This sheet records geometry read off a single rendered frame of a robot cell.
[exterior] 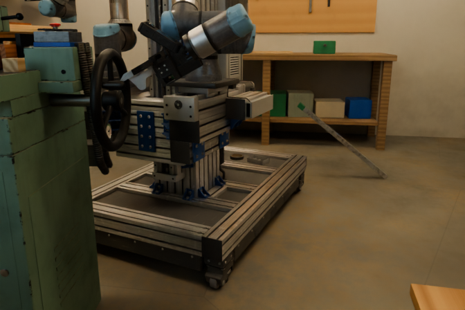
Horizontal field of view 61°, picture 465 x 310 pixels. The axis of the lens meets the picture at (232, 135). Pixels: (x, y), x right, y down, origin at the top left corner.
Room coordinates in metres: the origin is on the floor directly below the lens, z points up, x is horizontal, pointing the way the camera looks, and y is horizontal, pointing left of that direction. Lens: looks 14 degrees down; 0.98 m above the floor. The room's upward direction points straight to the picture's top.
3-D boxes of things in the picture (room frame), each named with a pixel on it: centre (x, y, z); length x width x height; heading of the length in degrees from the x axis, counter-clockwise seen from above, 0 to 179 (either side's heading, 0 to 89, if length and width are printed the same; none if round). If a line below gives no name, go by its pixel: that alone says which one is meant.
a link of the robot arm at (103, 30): (1.85, 0.56, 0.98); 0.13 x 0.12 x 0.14; 169
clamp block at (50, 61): (1.14, 0.49, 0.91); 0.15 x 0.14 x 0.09; 178
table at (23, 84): (1.14, 0.57, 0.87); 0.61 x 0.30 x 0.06; 178
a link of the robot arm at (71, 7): (2.00, 0.81, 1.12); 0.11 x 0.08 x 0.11; 169
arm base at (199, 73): (1.63, 0.12, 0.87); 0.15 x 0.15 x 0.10
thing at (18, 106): (1.13, 0.62, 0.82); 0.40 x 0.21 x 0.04; 178
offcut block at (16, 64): (1.01, 0.55, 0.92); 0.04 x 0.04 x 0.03; 2
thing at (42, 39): (1.15, 0.48, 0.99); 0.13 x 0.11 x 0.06; 178
